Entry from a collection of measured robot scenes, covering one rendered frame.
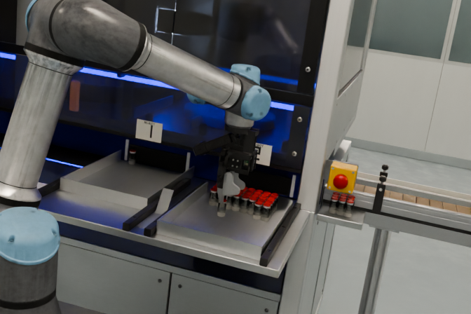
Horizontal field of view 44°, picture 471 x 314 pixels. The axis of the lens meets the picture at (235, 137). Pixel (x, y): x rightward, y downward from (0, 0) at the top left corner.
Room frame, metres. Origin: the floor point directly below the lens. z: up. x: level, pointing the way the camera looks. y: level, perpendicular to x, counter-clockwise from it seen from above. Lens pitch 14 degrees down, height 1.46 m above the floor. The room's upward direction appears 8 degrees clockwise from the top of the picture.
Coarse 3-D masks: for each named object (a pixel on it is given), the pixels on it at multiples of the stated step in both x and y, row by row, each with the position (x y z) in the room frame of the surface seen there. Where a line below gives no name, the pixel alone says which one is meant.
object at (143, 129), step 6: (138, 120) 1.69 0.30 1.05; (138, 126) 1.69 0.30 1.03; (144, 126) 1.69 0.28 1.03; (150, 126) 1.68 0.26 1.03; (156, 126) 1.68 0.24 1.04; (162, 126) 1.67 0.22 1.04; (138, 132) 1.69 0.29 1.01; (144, 132) 1.69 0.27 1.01; (156, 132) 1.68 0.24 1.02; (138, 138) 1.69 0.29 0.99; (144, 138) 1.69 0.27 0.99; (150, 138) 1.68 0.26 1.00; (156, 138) 1.68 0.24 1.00
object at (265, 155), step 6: (258, 144) 1.59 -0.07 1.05; (264, 144) 1.59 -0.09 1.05; (258, 150) 1.59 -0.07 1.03; (264, 150) 1.59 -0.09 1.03; (270, 150) 1.59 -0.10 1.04; (258, 156) 1.59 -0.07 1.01; (264, 156) 1.59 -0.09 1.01; (270, 156) 1.58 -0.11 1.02; (258, 162) 1.59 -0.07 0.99; (264, 162) 1.59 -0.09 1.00
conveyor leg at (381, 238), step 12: (384, 228) 1.61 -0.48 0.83; (384, 240) 1.63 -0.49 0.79; (372, 252) 1.65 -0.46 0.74; (384, 252) 1.64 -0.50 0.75; (372, 264) 1.64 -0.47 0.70; (384, 264) 1.64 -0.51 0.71; (372, 276) 1.64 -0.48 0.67; (372, 288) 1.63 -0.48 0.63; (360, 300) 1.66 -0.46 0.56; (372, 300) 1.63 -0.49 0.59; (360, 312) 1.65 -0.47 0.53; (372, 312) 1.64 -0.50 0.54
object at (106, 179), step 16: (112, 160) 1.74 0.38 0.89; (64, 176) 1.48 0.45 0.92; (80, 176) 1.56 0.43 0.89; (96, 176) 1.61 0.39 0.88; (112, 176) 1.63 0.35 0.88; (128, 176) 1.65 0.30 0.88; (144, 176) 1.66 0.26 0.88; (160, 176) 1.68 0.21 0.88; (176, 176) 1.70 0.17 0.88; (192, 176) 1.72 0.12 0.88; (80, 192) 1.45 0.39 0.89; (96, 192) 1.44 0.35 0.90; (112, 192) 1.43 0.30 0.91; (128, 192) 1.51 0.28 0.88; (144, 192) 1.53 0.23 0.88; (160, 192) 1.48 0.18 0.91
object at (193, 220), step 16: (176, 208) 1.37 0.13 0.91; (192, 208) 1.46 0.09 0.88; (208, 208) 1.47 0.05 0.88; (288, 208) 1.47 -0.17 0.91; (160, 224) 1.27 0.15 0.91; (176, 224) 1.26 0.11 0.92; (192, 224) 1.35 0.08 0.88; (208, 224) 1.36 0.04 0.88; (224, 224) 1.37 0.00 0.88; (240, 224) 1.39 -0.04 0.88; (256, 224) 1.40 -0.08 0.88; (272, 224) 1.42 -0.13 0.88; (192, 240) 1.24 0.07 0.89; (208, 240) 1.23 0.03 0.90; (224, 240) 1.22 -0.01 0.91; (240, 240) 1.22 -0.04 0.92; (256, 240) 1.30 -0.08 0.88; (256, 256) 1.20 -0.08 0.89
